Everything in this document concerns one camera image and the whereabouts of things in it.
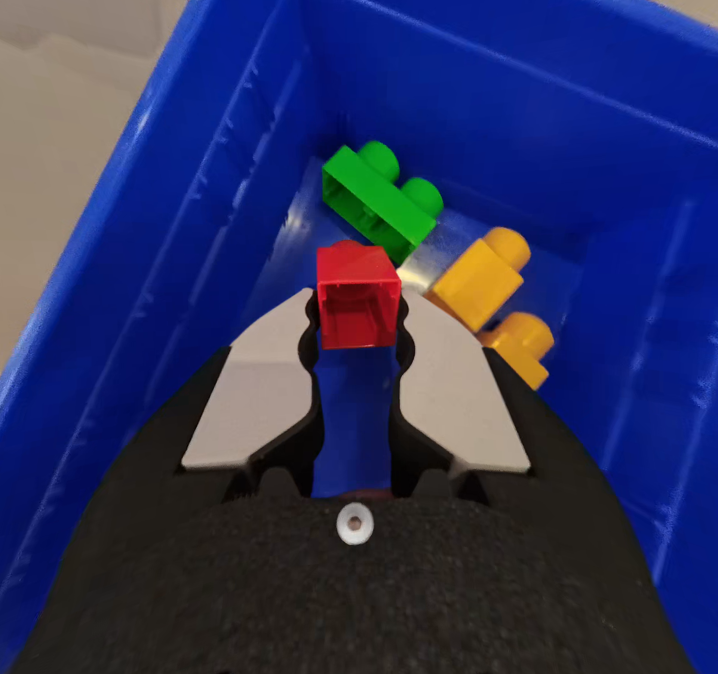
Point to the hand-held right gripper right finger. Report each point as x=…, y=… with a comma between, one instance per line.
x=454, y=405

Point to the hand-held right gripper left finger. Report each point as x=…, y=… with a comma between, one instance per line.
x=252, y=405

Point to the red single-stud block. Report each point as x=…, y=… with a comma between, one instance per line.
x=359, y=276

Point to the green two-stud block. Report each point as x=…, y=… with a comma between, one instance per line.
x=376, y=203

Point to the blue plastic bin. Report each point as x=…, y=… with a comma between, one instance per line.
x=505, y=96

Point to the grey desk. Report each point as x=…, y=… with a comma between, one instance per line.
x=67, y=96

